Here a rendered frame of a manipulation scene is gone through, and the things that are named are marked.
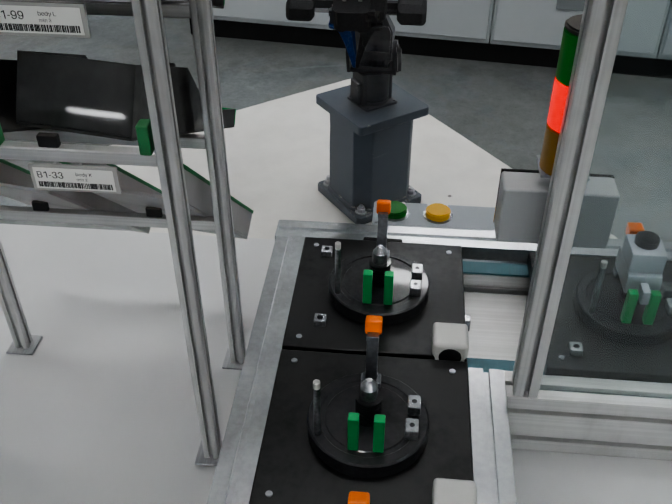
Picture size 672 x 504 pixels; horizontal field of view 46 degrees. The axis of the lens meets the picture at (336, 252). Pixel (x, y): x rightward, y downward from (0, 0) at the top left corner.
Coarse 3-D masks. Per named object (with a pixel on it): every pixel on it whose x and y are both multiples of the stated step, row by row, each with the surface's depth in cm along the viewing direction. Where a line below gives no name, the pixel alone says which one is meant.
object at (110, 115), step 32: (32, 64) 79; (64, 64) 78; (96, 64) 77; (128, 64) 77; (32, 96) 80; (64, 96) 79; (96, 96) 78; (128, 96) 77; (192, 96) 90; (64, 128) 80; (96, 128) 79; (128, 128) 78; (192, 128) 92; (224, 128) 101
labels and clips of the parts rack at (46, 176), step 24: (0, 0) 67; (0, 24) 68; (24, 24) 68; (48, 24) 67; (72, 24) 67; (144, 120) 74; (0, 144) 76; (48, 144) 76; (144, 144) 74; (48, 168) 77; (72, 168) 76; (96, 168) 76; (96, 192) 78; (120, 192) 78; (0, 216) 103; (24, 216) 103; (48, 216) 102; (72, 216) 102; (96, 216) 102; (120, 216) 101; (144, 216) 101; (192, 216) 101
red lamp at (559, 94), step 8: (560, 88) 76; (552, 96) 78; (560, 96) 76; (552, 104) 78; (560, 104) 77; (552, 112) 78; (560, 112) 77; (552, 120) 78; (560, 120) 77; (552, 128) 79; (560, 128) 78
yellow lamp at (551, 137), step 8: (544, 136) 81; (552, 136) 79; (544, 144) 81; (552, 144) 79; (544, 152) 81; (552, 152) 80; (544, 160) 81; (552, 160) 80; (544, 168) 82; (552, 168) 81
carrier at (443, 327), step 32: (320, 256) 118; (352, 256) 115; (384, 256) 107; (416, 256) 118; (448, 256) 118; (320, 288) 112; (352, 288) 109; (384, 288) 105; (416, 288) 107; (448, 288) 112; (288, 320) 107; (352, 320) 107; (384, 320) 105; (416, 320) 107; (448, 320) 107; (352, 352) 103; (384, 352) 102; (416, 352) 102; (448, 352) 101
